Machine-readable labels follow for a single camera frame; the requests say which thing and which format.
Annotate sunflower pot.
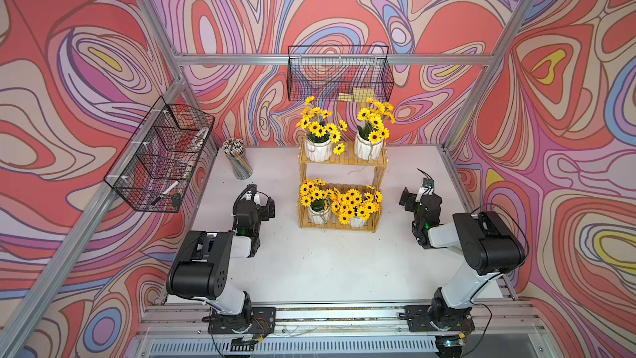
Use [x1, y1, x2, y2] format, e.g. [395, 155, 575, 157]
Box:
[299, 178, 331, 225]
[296, 96, 348, 162]
[354, 99, 396, 161]
[328, 186, 384, 232]

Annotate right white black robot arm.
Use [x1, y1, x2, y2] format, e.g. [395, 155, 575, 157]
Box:
[399, 189, 527, 334]

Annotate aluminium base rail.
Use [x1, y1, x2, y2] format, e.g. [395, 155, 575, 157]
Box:
[126, 300, 559, 357]

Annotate side black wire basket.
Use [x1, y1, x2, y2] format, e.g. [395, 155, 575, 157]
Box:
[104, 97, 215, 213]

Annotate white marker in basket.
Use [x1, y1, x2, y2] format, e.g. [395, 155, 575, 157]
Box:
[151, 181, 180, 206]

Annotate yellow sticky notes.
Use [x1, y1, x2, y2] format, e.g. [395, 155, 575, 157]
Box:
[337, 87, 377, 103]

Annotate back black wire basket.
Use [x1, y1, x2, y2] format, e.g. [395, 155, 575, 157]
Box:
[287, 43, 394, 103]

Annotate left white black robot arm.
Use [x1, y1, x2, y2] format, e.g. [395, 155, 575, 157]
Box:
[167, 184, 276, 337]

